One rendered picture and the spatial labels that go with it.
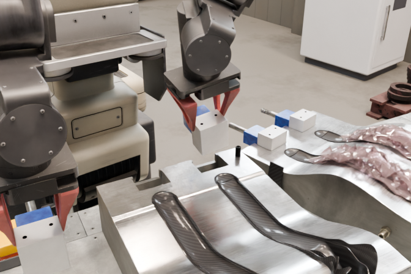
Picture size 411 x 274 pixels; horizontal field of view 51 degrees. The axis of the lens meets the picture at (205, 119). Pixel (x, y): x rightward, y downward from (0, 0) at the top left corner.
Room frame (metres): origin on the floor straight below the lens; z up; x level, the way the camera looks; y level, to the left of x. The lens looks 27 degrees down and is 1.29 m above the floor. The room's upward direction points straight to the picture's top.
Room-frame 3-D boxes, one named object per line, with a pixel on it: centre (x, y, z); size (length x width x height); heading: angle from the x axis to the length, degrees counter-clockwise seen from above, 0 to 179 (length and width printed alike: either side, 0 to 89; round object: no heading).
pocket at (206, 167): (0.63, -0.01, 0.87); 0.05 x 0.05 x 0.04; 28
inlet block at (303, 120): (0.87, -0.18, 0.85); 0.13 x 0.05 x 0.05; 45
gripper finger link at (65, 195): (0.40, 0.18, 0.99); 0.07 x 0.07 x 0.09; 28
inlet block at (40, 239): (0.43, 0.21, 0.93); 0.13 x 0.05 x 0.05; 28
